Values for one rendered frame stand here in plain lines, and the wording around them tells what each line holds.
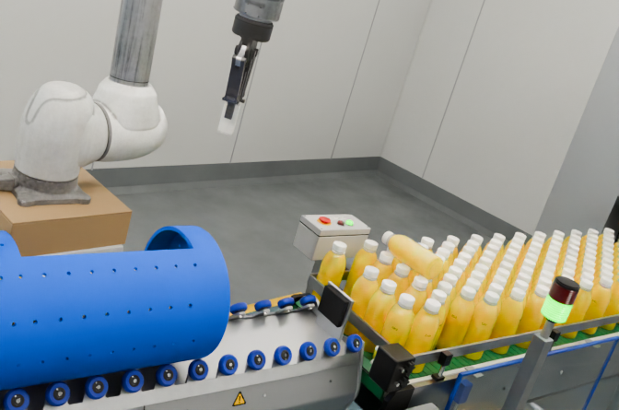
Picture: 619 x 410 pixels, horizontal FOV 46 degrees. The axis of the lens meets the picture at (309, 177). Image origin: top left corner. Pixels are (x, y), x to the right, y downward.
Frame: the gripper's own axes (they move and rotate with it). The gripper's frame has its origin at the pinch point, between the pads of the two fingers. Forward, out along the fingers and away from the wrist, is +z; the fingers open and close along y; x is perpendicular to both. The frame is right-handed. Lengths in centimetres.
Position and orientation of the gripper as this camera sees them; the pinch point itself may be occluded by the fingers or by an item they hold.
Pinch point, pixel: (228, 117)
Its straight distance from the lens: 147.2
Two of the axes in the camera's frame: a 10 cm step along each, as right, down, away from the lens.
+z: -2.8, 9.1, 3.1
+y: -1.3, 2.8, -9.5
